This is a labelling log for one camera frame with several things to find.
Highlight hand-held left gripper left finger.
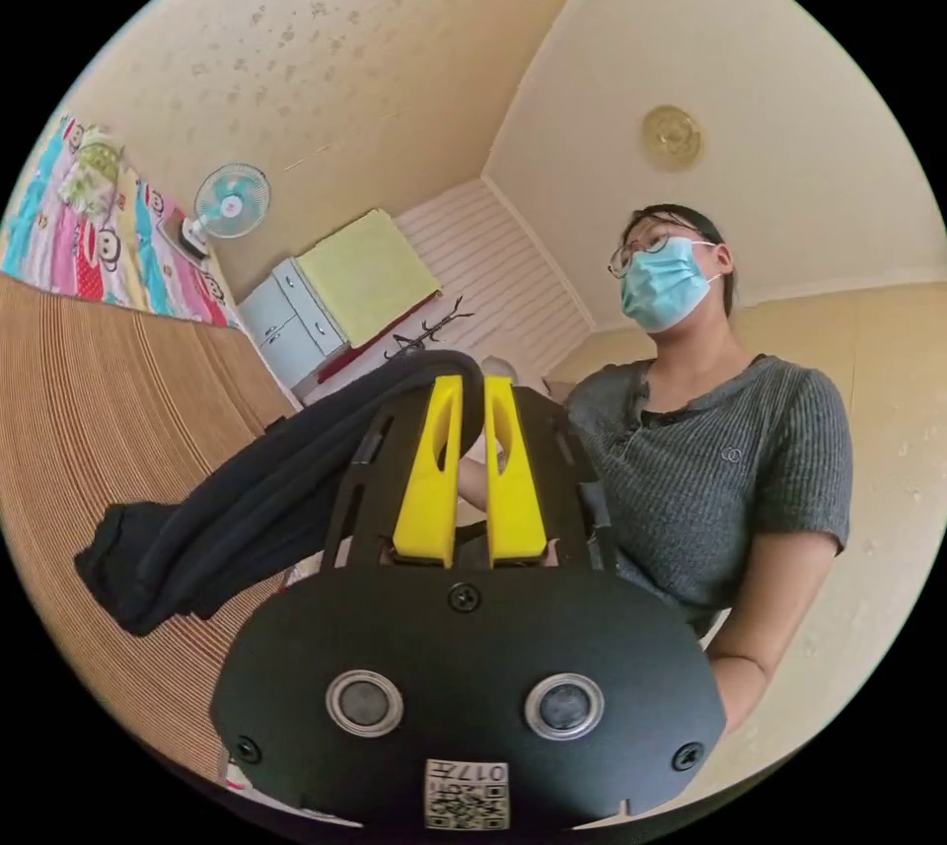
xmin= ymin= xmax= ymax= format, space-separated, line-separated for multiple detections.
xmin=393 ymin=376 xmax=466 ymax=571

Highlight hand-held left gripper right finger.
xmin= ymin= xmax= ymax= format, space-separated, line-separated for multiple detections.
xmin=483 ymin=376 xmax=549 ymax=571

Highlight black long pants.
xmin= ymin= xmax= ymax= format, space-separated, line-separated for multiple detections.
xmin=73 ymin=350 xmax=486 ymax=638

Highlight person's body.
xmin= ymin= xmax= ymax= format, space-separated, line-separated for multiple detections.
xmin=564 ymin=203 xmax=852 ymax=658

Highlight light blue cupboard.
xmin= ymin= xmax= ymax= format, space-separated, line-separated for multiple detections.
xmin=236 ymin=257 xmax=350 ymax=391

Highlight yellow curtain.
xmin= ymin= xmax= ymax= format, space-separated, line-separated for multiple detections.
xmin=295 ymin=207 xmax=445 ymax=349

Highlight bed with woven mat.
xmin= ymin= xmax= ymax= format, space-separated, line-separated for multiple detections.
xmin=0 ymin=112 xmax=306 ymax=791

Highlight small white and blue fan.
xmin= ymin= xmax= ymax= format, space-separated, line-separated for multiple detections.
xmin=180 ymin=162 xmax=273 ymax=260

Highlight round ceiling lamp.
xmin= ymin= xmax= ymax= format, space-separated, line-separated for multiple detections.
xmin=640 ymin=105 xmax=705 ymax=175

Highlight pale green patterned pillow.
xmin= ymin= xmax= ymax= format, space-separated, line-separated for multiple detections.
xmin=58 ymin=127 xmax=128 ymax=212

